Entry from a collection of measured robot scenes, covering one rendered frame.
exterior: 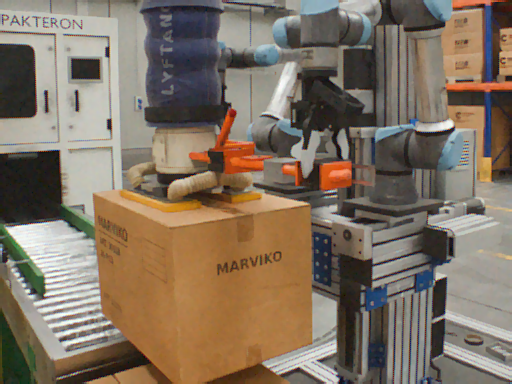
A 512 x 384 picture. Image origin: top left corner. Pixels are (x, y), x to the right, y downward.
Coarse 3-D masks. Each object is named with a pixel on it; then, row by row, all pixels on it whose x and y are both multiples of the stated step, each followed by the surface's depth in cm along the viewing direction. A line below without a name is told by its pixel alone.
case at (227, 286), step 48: (96, 192) 165; (96, 240) 166; (144, 240) 132; (192, 240) 122; (240, 240) 130; (288, 240) 139; (144, 288) 135; (192, 288) 123; (240, 288) 131; (288, 288) 140; (144, 336) 139; (192, 336) 123; (240, 336) 132; (288, 336) 141
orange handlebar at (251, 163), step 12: (228, 144) 167; (240, 144) 169; (252, 144) 172; (192, 156) 144; (204, 156) 139; (252, 156) 126; (264, 156) 126; (240, 168) 126; (252, 168) 122; (288, 168) 112; (336, 180) 102
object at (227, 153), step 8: (208, 152) 133; (216, 152) 130; (224, 152) 135; (232, 152) 129; (240, 152) 131; (248, 152) 132; (216, 160) 132; (224, 160) 129; (208, 168) 134; (216, 168) 131; (224, 168) 129; (232, 168) 130
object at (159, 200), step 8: (120, 192) 158; (128, 192) 154; (136, 192) 152; (144, 192) 150; (160, 192) 150; (136, 200) 148; (144, 200) 143; (152, 200) 141; (160, 200) 139; (168, 200) 138; (184, 200) 138; (192, 200) 140; (160, 208) 136; (168, 208) 133; (176, 208) 134; (184, 208) 136; (192, 208) 137
